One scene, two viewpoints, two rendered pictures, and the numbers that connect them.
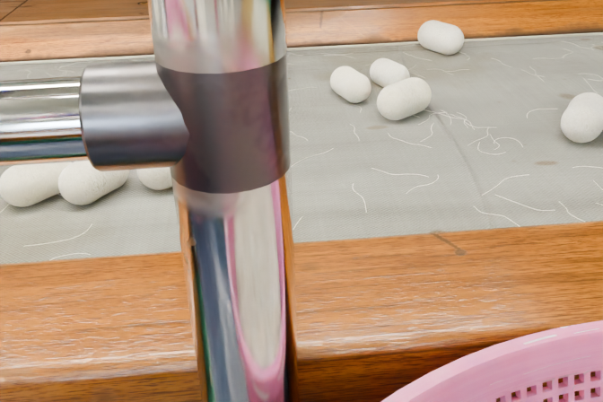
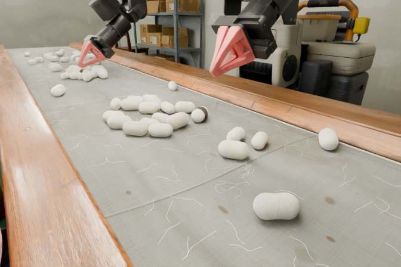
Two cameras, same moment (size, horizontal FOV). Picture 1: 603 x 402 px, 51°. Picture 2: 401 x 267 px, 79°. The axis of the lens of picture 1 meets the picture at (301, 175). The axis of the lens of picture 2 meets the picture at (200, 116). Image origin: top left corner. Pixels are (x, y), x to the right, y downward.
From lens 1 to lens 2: 0.30 m
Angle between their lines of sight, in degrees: 50
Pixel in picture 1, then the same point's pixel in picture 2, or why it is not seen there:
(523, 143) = (240, 196)
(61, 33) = (208, 86)
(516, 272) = (49, 201)
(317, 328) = (12, 171)
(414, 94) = (230, 148)
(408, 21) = (331, 126)
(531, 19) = not seen: outside the picture
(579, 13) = not seen: outside the picture
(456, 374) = not seen: outside the picture
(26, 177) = (106, 114)
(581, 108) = (261, 196)
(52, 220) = (102, 127)
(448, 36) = (323, 138)
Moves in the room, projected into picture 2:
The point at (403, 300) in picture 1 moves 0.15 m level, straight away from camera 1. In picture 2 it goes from (28, 182) to (197, 149)
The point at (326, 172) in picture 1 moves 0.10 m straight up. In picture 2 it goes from (162, 155) to (158, 72)
